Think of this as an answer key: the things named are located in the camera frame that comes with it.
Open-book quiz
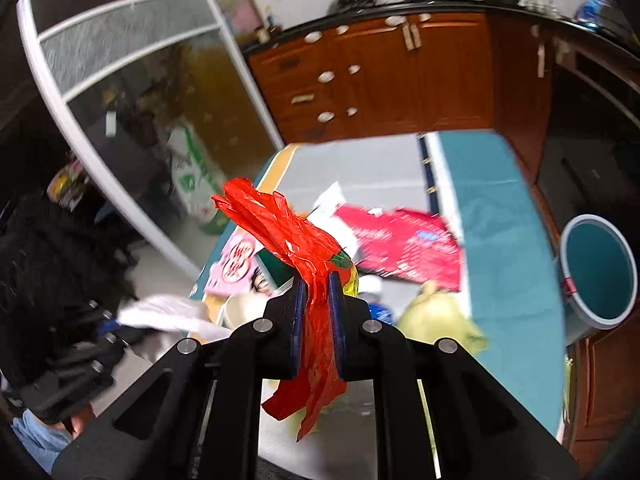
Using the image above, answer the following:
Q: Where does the red plastic bag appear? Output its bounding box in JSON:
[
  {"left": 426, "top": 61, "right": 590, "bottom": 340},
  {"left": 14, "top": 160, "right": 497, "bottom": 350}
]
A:
[{"left": 213, "top": 178, "right": 357, "bottom": 441}]

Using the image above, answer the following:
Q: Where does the pink cartoon paper package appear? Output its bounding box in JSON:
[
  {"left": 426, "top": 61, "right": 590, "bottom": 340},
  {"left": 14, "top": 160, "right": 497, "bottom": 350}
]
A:
[{"left": 204, "top": 229, "right": 264, "bottom": 297}]

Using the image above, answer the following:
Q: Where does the red snack package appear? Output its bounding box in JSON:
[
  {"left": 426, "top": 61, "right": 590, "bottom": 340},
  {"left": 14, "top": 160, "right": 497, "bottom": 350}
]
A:
[{"left": 335, "top": 204, "right": 463, "bottom": 292}]

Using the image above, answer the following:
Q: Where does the white tissue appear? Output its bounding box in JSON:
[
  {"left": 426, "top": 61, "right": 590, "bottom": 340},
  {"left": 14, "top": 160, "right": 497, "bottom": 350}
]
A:
[{"left": 116, "top": 295, "right": 232, "bottom": 341}]

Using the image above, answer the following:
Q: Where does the blue round trash bin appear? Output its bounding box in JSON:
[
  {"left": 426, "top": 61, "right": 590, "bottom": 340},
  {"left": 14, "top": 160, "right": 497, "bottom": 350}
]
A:
[{"left": 556, "top": 214, "right": 639, "bottom": 346}]

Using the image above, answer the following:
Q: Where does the brown wooden kitchen cabinet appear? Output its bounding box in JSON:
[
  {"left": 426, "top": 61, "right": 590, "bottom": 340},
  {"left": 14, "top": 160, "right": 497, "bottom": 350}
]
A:
[{"left": 247, "top": 2, "right": 639, "bottom": 431}]

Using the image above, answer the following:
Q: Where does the clear plastic water bottle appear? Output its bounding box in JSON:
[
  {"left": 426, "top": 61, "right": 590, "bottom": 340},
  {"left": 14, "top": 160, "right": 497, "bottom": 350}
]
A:
[{"left": 358, "top": 274, "right": 395, "bottom": 325}]

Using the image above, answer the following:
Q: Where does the teal grey tablecloth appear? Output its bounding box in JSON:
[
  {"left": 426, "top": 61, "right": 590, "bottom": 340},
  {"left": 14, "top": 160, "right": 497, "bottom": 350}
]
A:
[{"left": 188, "top": 129, "right": 569, "bottom": 470}]

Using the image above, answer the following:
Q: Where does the green white sack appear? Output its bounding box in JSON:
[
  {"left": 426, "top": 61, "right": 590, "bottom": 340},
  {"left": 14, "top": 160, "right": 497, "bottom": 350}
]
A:
[{"left": 166, "top": 118, "right": 229, "bottom": 235}]

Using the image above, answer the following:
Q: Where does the white framed glass door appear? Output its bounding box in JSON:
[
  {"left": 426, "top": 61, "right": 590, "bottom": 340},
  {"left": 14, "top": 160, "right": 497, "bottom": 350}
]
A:
[{"left": 17, "top": 0, "right": 283, "bottom": 278}]

